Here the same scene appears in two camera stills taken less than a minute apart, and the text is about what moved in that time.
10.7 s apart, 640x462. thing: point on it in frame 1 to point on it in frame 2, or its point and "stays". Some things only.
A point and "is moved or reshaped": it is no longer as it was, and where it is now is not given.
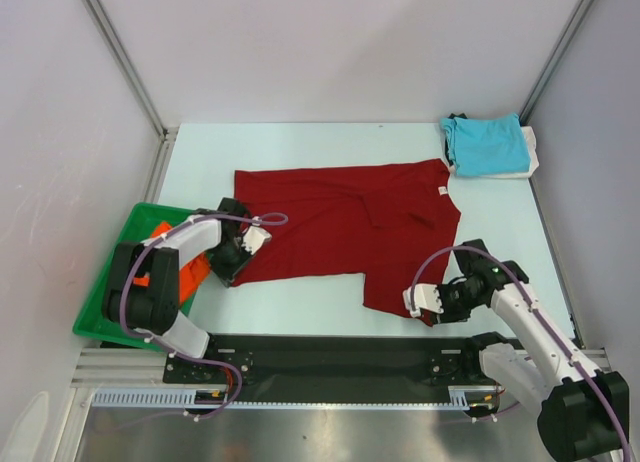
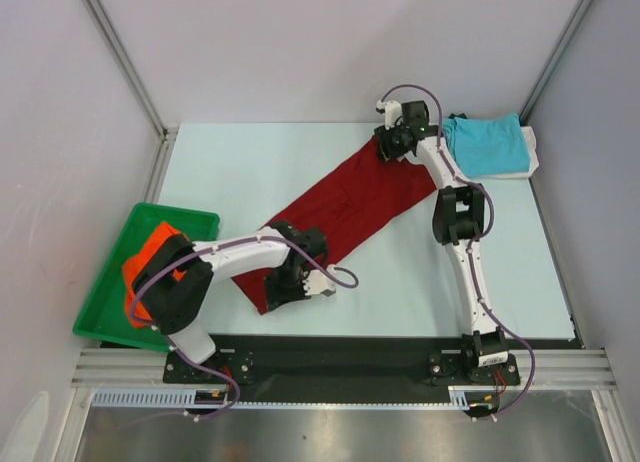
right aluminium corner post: x=561 y=50 stays
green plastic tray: x=143 y=220 stays
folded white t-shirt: x=531 y=138 stays
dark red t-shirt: x=392 y=223 is moved or reshaped
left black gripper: x=226 y=274 to x=274 y=299
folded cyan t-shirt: x=486 y=146 stays
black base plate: x=335 y=368 stays
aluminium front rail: x=147 y=365 stays
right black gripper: x=445 y=311 to x=386 y=145
